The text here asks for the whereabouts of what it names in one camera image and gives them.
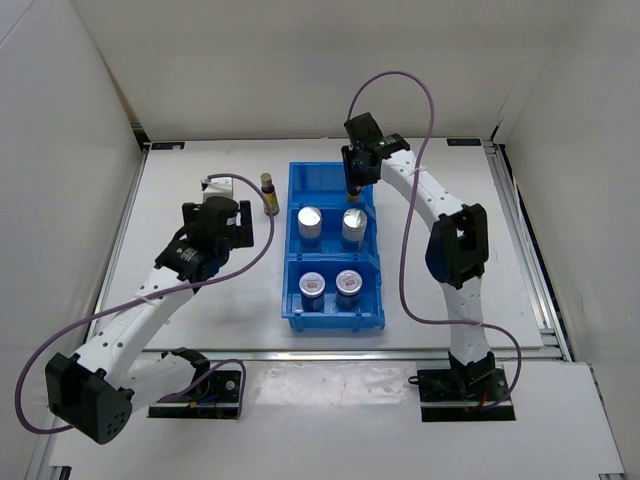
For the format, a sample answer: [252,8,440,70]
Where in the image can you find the brown bottle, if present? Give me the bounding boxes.
[346,186,361,203]
[260,172,280,216]

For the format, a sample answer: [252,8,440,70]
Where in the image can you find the white blue can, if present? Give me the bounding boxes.
[341,208,368,250]
[297,206,322,249]

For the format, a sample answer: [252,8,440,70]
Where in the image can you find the grey-lid spice jar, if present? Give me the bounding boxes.
[335,270,363,310]
[299,272,326,312]

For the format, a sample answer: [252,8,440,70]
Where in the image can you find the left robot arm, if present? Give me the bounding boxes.
[45,196,254,445]

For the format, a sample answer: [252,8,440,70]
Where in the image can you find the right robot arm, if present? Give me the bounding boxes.
[341,113,495,400]

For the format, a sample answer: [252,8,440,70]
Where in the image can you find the blue plastic bin rear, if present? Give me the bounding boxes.
[287,162,375,211]

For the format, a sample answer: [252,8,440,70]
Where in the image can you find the blue plastic bin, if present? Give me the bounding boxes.
[285,203,380,261]
[281,254,385,332]
[287,162,375,211]

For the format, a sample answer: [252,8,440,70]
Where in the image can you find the blue plastic bin middle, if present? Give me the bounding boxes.
[285,203,380,261]

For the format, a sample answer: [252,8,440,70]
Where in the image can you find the black label left corner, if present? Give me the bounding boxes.
[150,142,185,151]

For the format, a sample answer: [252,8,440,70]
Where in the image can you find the black label corner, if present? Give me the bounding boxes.
[446,138,482,147]
[150,142,185,151]

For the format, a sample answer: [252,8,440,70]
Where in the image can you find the black label right corner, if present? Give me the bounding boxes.
[446,138,482,147]

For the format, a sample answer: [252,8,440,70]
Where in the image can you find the blue plastic bin front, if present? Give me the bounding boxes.
[281,254,385,332]

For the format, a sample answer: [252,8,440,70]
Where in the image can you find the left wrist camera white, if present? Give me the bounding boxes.
[201,177,234,204]

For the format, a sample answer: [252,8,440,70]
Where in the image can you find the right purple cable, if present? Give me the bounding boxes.
[347,70,524,411]

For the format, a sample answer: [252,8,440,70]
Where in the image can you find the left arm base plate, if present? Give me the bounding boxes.
[147,360,247,420]

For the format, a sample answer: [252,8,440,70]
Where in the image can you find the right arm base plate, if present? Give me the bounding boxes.
[408,368,516,423]

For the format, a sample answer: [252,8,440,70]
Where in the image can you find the aluminium frame rail front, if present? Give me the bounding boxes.
[136,346,563,362]

